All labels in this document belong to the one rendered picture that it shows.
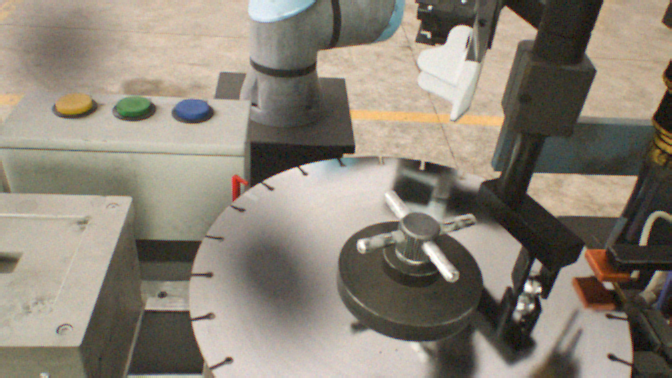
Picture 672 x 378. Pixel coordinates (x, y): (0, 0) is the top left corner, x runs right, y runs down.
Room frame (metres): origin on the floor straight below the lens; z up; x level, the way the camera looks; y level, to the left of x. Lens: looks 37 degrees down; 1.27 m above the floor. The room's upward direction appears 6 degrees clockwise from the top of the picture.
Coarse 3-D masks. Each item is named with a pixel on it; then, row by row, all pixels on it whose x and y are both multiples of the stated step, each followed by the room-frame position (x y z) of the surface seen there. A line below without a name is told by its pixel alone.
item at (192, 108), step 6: (180, 102) 0.62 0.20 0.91; (186, 102) 0.62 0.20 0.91; (192, 102) 0.62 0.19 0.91; (198, 102) 0.63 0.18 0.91; (204, 102) 0.63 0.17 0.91; (180, 108) 0.61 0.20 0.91; (186, 108) 0.61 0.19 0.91; (192, 108) 0.61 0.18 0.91; (198, 108) 0.61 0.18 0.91; (204, 108) 0.61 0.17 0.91; (180, 114) 0.60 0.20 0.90; (186, 114) 0.60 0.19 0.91; (192, 114) 0.60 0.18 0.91; (198, 114) 0.60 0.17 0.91; (204, 114) 0.61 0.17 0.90
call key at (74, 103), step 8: (64, 96) 0.61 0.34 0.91; (72, 96) 0.61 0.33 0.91; (80, 96) 0.61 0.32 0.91; (88, 96) 0.61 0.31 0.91; (56, 104) 0.59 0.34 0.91; (64, 104) 0.59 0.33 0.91; (72, 104) 0.59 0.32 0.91; (80, 104) 0.59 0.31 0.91; (88, 104) 0.59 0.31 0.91; (64, 112) 0.58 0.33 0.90; (72, 112) 0.58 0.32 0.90; (80, 112) 0.58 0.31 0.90
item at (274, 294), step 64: (256, 192) 0.40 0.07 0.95; (320, 192) 0.41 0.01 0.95; (384, 192) 0.43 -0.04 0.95; (448, 192) 0.44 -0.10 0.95; (256, 256) 0.32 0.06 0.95; (320, 256) 0.33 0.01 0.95; (512, 256) 0.36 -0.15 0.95; (256, 320) 0.26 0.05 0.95; (320, 320) 0.27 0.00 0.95; (512, 320) 0.29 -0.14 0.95; (576, 320) 0.29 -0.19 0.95
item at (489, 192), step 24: (528, 144) 0.34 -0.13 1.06; (504, 168) 0.35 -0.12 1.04; (528, 168) 0.34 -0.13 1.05; (480, 192) 0.36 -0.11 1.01; (504, 192) 0.35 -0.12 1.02; (504, 216) 0.34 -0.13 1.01; (528, 216) 0.33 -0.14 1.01; (552, 216) 0.33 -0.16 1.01; (528, 240) 0.32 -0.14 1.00; (552, 240) 0.30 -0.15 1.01; (576, 240) 0.31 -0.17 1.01; (528, 264) 0.31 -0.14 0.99; (552, 264) 0.29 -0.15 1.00; (552, 288) 0.31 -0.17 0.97
